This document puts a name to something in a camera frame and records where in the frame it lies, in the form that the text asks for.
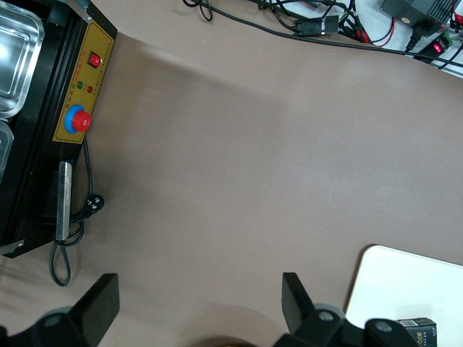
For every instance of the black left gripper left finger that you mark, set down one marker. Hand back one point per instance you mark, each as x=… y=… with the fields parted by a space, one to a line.
x=97 y=307

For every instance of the black power supply box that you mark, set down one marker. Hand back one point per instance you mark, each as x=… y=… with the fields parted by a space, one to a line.
x=416 y=9

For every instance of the black module with red light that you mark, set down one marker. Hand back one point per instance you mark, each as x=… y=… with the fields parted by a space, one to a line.
x=436 y=48

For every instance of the black power plug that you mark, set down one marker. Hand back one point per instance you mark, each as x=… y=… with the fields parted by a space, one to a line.
x=416 y=34

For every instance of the black machine with yellow panel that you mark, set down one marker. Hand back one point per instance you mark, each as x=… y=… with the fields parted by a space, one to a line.
x=36 y=162

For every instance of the shiny steel tray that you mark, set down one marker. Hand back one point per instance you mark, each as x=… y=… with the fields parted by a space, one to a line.
x=4 y=144
x=14 y=54

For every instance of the cream plastic tray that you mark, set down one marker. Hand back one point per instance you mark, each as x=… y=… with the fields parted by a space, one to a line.
x=405 y=285

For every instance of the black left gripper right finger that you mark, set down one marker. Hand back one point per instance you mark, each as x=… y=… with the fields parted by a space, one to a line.
x=300 y=311

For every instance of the small black box gold print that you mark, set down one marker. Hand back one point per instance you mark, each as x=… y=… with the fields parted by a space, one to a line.
x=419 y=332

